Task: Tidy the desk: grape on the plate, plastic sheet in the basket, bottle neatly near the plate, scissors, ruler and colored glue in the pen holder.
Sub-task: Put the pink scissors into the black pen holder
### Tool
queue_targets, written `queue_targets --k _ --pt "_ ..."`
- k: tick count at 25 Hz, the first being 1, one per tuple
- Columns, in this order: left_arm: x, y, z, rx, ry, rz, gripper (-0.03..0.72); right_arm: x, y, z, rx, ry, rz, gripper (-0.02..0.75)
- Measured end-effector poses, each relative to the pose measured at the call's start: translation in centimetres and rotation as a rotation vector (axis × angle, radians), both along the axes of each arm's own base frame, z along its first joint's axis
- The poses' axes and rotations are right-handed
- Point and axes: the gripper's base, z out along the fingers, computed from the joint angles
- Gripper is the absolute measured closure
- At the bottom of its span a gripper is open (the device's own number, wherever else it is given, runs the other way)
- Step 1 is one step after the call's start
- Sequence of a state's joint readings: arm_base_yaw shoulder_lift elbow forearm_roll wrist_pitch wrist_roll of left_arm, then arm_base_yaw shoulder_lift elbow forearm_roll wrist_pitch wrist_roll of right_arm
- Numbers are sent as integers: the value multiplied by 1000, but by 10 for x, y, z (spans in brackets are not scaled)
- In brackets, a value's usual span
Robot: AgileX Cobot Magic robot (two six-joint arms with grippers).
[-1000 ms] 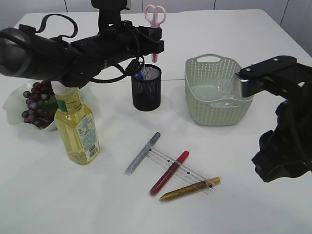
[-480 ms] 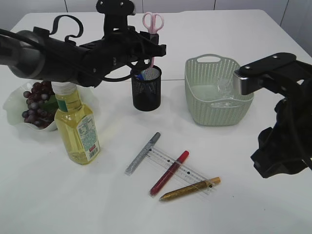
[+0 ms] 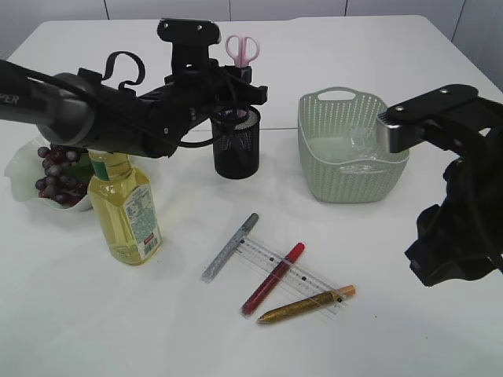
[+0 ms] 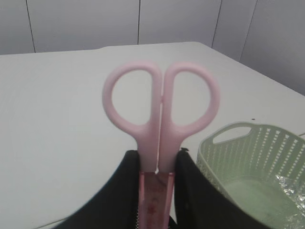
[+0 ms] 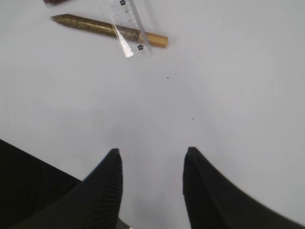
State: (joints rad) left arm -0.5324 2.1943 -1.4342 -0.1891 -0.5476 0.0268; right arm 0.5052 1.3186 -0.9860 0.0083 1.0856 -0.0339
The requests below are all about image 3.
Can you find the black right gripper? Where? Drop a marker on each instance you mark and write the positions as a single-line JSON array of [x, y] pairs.
[[461, 239]]

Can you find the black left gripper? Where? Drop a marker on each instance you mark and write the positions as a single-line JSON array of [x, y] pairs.
[[195, 95]]

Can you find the pink scissors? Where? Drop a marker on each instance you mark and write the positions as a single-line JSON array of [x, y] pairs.
[[242, 50]]

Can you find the yellow oil bottle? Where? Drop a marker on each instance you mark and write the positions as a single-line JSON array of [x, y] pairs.
[[121, 196]]

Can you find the clear plastic sheet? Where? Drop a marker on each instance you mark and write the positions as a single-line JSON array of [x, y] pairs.
[[364, 153]]

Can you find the gold glitter pen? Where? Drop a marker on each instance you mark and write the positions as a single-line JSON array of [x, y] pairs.
[[307, 305]]

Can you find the silver glitter pen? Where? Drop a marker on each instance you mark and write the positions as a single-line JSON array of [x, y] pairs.
[[228, 250]]

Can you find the purple artificial grape bunch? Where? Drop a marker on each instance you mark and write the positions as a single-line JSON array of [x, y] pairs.
[[67, 173]]

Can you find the clear plastic ruler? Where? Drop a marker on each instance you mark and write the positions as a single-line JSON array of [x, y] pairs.
[[297, 278]]

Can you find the red glitter pen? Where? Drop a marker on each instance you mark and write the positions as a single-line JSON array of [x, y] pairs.
[[272, 280]]

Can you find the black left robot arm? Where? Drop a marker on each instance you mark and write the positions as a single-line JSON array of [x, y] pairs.
[[80, 111]]

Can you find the black mesh pen holder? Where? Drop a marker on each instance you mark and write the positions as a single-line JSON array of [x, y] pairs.
[[236, 143]]

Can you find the green plastic basket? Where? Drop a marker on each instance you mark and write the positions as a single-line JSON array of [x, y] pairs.
[[341, 159]]

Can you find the green wavy glass plate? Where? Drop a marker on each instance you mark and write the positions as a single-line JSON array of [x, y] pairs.
[[25, 168]]

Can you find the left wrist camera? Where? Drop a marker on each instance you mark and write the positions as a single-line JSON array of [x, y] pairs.
[[190, 40]]

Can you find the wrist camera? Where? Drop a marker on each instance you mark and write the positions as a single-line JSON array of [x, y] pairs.
[[450, 118], [190, 40]]

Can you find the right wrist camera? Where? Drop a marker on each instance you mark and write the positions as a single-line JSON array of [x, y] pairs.
[[450, 118]]

